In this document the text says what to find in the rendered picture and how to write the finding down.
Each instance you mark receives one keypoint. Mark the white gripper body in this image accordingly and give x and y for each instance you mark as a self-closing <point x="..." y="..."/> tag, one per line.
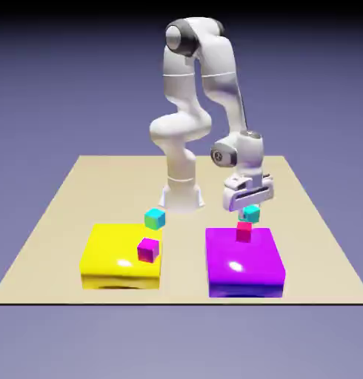
<point x="246" y="194"/>

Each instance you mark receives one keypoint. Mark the large purple box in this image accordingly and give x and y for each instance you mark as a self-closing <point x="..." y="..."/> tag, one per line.
<point x="243" y="263"/>

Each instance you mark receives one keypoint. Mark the small cyan cube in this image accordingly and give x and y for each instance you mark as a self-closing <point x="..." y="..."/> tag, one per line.
<point x="252" y="213"/>
<point x="154" y="218"/>

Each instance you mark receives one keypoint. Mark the large yellow box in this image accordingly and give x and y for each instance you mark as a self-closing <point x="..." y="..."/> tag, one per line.
<point x="116" y="254"/>

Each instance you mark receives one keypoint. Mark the small magenta cube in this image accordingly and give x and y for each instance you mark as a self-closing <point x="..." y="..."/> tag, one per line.
<point x="148" y="250"/>

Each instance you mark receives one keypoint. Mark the small red cube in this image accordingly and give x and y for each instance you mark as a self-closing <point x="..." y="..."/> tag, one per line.
<point x="244" y="232"/>

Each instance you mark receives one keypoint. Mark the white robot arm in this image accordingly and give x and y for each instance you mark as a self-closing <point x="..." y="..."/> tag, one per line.
<point x="184" y="118"/>

